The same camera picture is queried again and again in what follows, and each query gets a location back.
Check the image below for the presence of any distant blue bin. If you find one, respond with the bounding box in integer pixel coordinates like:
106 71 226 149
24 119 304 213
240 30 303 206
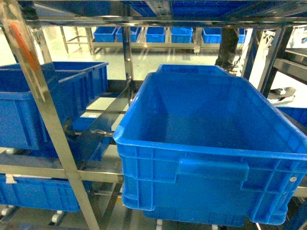
202 27 222 44
146 27 165 43
94 27 117 42
171 27 193 43
116 27 142 42
238 28 247 44

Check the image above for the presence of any person in dark trousers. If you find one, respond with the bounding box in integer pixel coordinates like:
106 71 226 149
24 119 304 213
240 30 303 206
215 28 239 71

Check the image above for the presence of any stainless steel shelf frame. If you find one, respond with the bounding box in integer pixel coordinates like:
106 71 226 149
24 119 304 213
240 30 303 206
0 0 307 230

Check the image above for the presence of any rear left blue crate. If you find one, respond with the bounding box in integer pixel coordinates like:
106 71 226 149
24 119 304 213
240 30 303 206
53 61 109 100

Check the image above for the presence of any large front blue crate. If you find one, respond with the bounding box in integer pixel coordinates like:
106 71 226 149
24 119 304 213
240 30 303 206
113 72 307 227

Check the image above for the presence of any distant steel rack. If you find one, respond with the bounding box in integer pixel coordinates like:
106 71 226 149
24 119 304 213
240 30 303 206
59 26 250 55

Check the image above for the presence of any right edge blue crate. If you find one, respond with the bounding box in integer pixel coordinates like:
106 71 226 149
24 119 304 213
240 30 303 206
276 106 307 127

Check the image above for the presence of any lower left blue crate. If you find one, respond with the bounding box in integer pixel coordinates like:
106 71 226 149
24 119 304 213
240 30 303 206
0 174 80 212

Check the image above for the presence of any left blue crate on shelf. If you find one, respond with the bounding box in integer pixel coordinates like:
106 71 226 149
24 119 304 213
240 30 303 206
0 69 90 150

